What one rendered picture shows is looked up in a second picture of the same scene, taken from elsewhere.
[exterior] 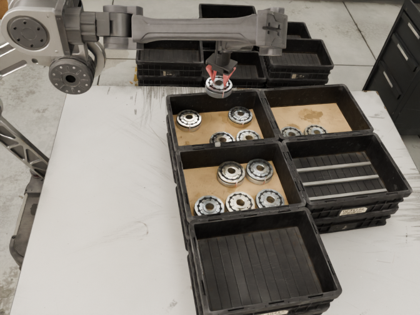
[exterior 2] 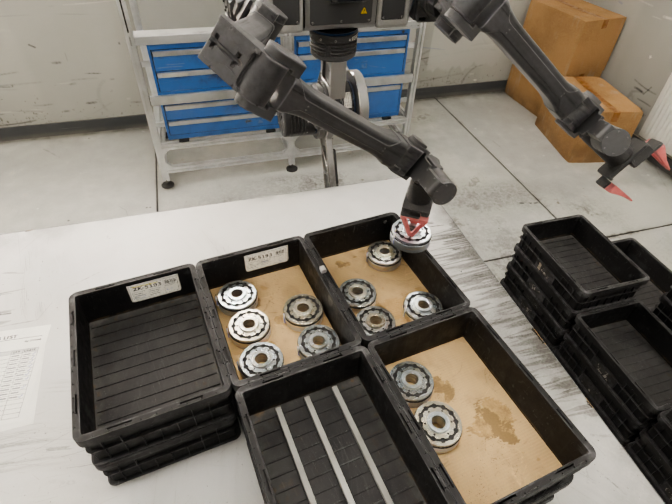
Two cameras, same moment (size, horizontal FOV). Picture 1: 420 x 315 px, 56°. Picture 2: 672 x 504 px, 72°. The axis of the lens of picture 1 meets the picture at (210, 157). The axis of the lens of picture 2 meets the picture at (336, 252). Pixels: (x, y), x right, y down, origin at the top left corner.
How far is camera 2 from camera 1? 1.24 m
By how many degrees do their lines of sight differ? 54
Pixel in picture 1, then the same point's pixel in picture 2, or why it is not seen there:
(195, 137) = (359, 270)
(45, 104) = (467, 222)
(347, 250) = not seen: outside the picture
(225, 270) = (155, 330)
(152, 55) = (568, 248)
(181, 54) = (603, 277)
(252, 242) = (196, 353)
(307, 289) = not seen: hidden behind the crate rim
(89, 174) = (298, 219)
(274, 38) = (220, 62)
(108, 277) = (177, 261)
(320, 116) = (503, 439)
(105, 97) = not seen: hidden behind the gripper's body
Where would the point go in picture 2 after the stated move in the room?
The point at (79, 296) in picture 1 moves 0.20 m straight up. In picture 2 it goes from (157, 247) to (142, 200)
